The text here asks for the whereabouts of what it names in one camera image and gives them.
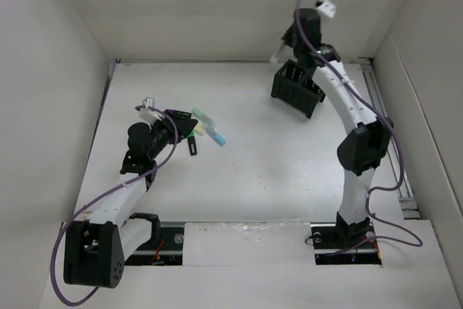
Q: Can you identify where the green pastel highlighter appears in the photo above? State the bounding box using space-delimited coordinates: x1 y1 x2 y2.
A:
192 107 215 127

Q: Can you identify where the blue pastel highlighter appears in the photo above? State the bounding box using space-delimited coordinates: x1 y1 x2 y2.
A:
204 124 226 146

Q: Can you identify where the orange pastel highlighter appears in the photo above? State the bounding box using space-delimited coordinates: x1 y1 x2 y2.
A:
269 41 292 64

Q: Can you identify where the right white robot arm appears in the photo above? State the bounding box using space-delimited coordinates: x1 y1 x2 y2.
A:
283 8 391 249

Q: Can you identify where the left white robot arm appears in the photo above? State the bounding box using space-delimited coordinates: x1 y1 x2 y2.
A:
63 106 197 288

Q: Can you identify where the yellow pastel highlighter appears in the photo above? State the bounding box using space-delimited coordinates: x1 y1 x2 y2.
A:
193 126 206 136

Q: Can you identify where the black purple-capped marker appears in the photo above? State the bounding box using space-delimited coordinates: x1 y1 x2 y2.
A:
167 109 192 119

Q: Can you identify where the black green-capped highlighter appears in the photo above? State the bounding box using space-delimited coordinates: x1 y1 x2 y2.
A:
187 132 197 156

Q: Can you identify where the black two-compartment organizer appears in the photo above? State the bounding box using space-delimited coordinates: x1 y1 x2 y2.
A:
271 59 325 119

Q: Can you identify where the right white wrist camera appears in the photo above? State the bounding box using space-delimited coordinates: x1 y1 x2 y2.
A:
315 0 336 19

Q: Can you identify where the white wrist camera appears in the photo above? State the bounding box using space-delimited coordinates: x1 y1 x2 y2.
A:
138 97 163 124
315 0 336 19

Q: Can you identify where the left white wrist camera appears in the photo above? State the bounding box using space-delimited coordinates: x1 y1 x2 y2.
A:
138 97 163 124

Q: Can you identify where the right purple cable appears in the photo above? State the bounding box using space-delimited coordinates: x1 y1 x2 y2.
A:
293 0 424 256

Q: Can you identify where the purple cable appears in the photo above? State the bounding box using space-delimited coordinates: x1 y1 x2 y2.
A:
293 0 424 256
49 104 179 306

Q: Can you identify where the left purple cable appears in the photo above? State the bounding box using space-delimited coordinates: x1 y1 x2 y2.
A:
49 104 179 306

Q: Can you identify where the aluminium side rail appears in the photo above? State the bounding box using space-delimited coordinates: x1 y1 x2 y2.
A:
360 58 422 220

